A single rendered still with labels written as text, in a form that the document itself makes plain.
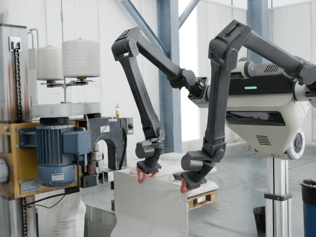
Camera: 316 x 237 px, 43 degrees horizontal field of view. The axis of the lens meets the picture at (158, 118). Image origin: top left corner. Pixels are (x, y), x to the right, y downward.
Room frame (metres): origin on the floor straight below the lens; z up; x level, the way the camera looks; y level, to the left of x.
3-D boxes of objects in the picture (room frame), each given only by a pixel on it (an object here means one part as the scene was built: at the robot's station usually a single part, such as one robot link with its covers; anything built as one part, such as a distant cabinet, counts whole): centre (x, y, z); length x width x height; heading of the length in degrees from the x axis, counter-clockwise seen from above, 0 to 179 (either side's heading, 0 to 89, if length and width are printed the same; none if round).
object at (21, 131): (1.67, 0.51, 1.27); 0.12 x 0.09 x 0.09; 135
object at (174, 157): (5.47, -0.29, 0.56); 0.67 x 0.43 x 0.15; 45
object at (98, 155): (1.89, 0.30, 1.14); 0.05 x 0.04 x 0.16; 135
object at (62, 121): (1.63, 0.43, 1.35); 0.12 x 0.12 x 0.04
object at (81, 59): (1.75, 0.33, 1.61); 0.17 x 0.17 x 0.17
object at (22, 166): (1.83, 0.57, 1.18); 0.34 x 0.25 x 0.31; 135
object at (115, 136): (2.09, 0.36, 1.21); 0.30 x 0.25 x 0.30; 45
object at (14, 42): (1.71, 0.60, 1.68); 0.05 x 0.03 x 0.06; 135
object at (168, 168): (4.86, -0.02, 0.56); 0.66 x 0.42 x 0.15; 135
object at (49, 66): (1.93, 0.51, 1.61); 0.15 x 0.14 x 0.17; 45
